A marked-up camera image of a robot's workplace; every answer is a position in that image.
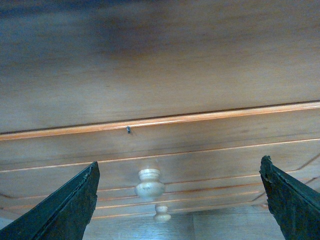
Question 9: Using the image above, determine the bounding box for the light wooden nightstand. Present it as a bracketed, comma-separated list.
[0, 0, 320, 141]

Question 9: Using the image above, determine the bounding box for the wooden drawer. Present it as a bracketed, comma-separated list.
[0, 174, 320, 221]
[0, 101, 320, 201]

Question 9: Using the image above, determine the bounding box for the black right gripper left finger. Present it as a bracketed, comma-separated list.
[0, 162, 100, 240]

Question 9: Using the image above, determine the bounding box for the drawer round knob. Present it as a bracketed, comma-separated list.
[134, 168, 165, 199]
[153, 205, 172, 223]

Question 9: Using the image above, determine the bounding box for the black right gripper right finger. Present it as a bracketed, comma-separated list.
[259, 155, 320, 240]

